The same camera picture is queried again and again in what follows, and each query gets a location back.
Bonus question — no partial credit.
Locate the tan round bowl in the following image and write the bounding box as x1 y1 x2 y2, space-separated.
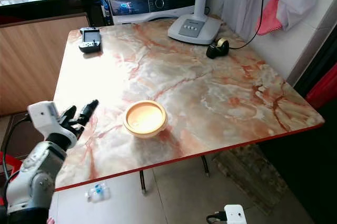
122 99 169 139

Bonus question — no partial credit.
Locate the wooden panel counter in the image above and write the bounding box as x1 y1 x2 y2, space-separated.
0 0 91 116

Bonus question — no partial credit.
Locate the clear plastic bottle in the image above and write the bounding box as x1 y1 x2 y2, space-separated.
85 181 112 203

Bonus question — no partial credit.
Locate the black handheld controller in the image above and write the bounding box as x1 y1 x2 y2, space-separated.
78 27 103 54

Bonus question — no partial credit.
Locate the red plastic stool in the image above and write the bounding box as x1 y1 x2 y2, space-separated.
0 153 23 205

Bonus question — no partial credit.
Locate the marble pattern table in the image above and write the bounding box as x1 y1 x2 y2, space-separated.
54 19 325 193

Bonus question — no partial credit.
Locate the white standing fan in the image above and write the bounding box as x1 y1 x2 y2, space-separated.
166 0 236 45

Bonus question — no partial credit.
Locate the black tape dispenser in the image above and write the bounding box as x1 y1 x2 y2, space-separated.
206 38 231 59

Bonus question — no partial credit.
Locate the mottled brown floor mat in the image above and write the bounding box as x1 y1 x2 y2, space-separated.
211 144 288 213

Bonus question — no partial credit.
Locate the pink cloth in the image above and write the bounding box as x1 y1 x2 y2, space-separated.
255 0 284 36

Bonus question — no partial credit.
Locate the red fabric item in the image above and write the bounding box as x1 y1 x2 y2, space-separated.
305 60 337 110

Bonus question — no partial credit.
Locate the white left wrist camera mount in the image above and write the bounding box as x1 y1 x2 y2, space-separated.
27 100 82 150

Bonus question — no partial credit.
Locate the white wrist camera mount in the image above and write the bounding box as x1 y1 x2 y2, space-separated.
27 100 82 150
223 204 247 224

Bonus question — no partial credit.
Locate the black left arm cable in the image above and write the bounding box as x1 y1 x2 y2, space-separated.
1 113 32 184

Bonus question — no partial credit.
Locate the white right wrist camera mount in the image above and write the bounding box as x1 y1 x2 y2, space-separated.
223 204 247 224

